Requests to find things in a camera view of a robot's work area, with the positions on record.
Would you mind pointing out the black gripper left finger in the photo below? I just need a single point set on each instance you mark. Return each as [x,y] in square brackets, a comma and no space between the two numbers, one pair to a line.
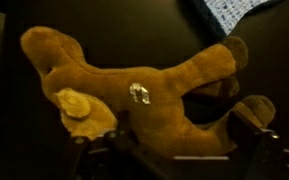
[83,159]

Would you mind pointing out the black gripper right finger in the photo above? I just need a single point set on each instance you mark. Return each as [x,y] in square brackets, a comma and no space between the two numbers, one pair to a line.
[261,147]

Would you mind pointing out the brown moose plushie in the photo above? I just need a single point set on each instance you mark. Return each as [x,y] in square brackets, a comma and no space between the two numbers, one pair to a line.
[90,99]

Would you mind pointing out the blue sponge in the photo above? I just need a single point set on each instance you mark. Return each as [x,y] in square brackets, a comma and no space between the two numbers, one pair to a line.
[222,16]

